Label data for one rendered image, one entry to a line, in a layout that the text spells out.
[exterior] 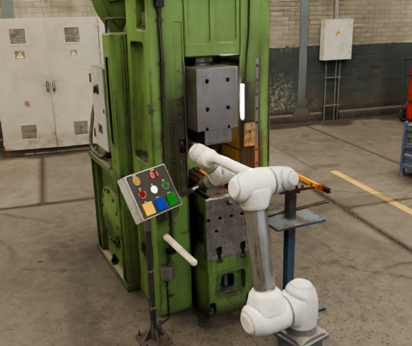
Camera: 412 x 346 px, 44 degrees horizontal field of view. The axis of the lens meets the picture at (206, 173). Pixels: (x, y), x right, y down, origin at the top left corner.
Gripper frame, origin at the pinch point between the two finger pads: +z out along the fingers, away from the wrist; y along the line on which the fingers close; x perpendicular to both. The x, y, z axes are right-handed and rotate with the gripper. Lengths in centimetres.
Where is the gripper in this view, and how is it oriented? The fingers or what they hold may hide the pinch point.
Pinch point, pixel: (185, 193)
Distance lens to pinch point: 307.3
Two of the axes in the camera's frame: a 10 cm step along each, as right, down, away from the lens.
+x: -4.1, -9.1, 0.5
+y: 6.2, -2.4, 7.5
